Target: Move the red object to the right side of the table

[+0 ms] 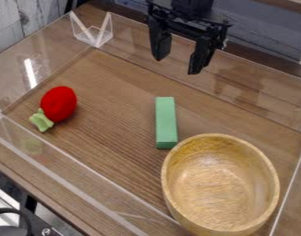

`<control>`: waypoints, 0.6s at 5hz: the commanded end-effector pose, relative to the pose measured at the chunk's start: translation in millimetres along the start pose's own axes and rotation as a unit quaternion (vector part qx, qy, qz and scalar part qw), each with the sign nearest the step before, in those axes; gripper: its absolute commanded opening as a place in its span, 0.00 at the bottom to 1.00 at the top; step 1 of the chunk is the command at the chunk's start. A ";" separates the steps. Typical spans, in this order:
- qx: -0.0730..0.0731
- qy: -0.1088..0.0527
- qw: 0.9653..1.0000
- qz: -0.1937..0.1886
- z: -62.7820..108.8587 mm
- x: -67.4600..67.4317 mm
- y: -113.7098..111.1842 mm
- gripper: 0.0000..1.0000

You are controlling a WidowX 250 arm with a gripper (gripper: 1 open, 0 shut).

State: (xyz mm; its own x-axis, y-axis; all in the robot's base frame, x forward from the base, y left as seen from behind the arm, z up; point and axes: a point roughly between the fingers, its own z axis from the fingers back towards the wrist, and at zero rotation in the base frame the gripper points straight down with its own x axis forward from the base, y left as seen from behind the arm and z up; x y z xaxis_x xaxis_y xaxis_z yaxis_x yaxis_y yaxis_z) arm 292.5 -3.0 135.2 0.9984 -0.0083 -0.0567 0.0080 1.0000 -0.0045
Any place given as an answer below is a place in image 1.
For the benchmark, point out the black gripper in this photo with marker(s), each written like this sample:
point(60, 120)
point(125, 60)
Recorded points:
point(188, 18)

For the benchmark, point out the red plush strawberry toy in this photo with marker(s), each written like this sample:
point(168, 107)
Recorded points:
point(57, 105)

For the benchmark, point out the green rectangular block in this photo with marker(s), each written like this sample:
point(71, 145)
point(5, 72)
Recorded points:
point(166, 128)

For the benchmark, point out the wooden bowl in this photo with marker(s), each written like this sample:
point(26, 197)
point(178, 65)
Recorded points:
point(219, 185)

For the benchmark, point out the clear acrylic enclosure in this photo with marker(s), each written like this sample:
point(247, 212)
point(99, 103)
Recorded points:
point(92, 168)

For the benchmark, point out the black table frame bracket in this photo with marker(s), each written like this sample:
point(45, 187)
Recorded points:
point(40, 227)

